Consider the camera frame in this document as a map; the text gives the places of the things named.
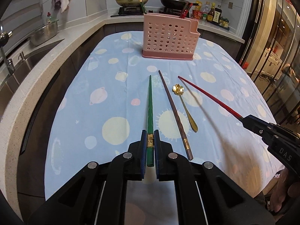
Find green chopstick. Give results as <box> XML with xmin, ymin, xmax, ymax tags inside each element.
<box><xmin>146</xmin><ymin>76</ymin><xmax>154</xmax><ymax>167</ymax></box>
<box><xmin>139</xmin><ymin>0</ymin><xmax>147</xmax><ymax>14</ymax></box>

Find brown chopstick gold band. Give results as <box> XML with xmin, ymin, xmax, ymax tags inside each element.
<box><xmin>158</xmin><ymin>70</ymin><xmax>193</xmax><ymax>161</ymax></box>

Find red spiral chopstick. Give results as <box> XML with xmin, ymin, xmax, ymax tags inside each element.
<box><xmin>178</xmin><ymin>76</ymin><xmax>243</xmax><ymax>122</ymax></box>

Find gold flower spoon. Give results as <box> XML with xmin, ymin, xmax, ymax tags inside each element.
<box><xmin>172</xmin><ymin>84</ymin><xmax>198</xmax><ymax>133</ymax></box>

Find dark red chopstick pair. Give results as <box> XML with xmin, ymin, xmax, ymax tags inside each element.
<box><xmin>179</xmin><ymin>1</ymin><xmax>189</xmax><ymax>18</ymax></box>

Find chrome kitchen faucet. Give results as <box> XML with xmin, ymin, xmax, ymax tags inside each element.
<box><xmin>0</xmin><ymin>21</ymin><xmax>16</xmax><ymax>76</ymax></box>

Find person right hand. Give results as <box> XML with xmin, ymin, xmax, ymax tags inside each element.
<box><xmin>269</xmin><ymin>168</ymin><xmax>299</xmax><ymax>212</ymax></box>

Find blue planet pattern tablecloth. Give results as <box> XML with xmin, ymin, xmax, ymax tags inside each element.
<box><xmin>44</xmin><ymin>31</ymin><xmax>284</xmax><ymax>198</ymax></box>

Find pink perforated utensil holder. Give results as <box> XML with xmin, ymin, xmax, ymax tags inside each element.
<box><xmin>142</xmin><ymin>13</ymin><xmax>200</xmax><ymax>60</ymax></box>

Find black gas stove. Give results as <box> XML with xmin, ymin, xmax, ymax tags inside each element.
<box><xmin>110</xmin><ymin>6</ymin><xmax>188</xmax><ymax>17</ymax></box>

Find red seasoning packet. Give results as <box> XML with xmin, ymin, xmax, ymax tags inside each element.
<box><xmin>191</xmin><ymin>9</ymin><xmax>203</xmax><ymax>20</ymax></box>

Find small jars on tray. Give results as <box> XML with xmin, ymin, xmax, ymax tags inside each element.
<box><xmin>219</xmin><ymin>17</ymin><xmax>230</xmax><ymax>31</ymax></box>

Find beige wok with lid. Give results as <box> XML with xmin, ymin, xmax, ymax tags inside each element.
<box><xmin>115</xmin><ymin>0</ymin><xmax>140</xmax><ymax>7</ymax></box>

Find black wok with lid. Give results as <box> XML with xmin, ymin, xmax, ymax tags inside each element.
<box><xmin>160</xmin><ymin>0</ymin><xmax>187</xmax><ymax>10</ymax></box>

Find brown sauce bottle yellow cap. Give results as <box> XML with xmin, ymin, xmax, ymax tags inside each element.
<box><xmin>206</xmin><ymin>3</ymin><xmax>215</xmax><ymax>22</ymax></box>

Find stainless steel sink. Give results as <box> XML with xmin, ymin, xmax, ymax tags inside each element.
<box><xmin>1</xmin><ymin>40</ymin><xmax>62</xmax><ymax>117</ymax></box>

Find stainless steel bowl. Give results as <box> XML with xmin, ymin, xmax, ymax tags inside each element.
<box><xmin>29</xmin><ymin>19</ymin><xmax>59</xmax><ymax>46</ymax></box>

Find dark soy sauce bottle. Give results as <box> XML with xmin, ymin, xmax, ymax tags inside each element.
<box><xmin>212</xmin><ymin>5</ymin><xmax>222</xmax><ymax>25</ymax></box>

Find clear plastic bottle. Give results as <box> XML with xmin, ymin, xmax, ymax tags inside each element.
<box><xmin>203</xmin><ymin>1</ymin><xmax>211</xmax><ymax>14</ymax></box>

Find green dish soap bottle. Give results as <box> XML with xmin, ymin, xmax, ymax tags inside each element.
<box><xmin>47</xmin><ymin>12</ymin><xmax>52</xmax><ymax>24</ymax></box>

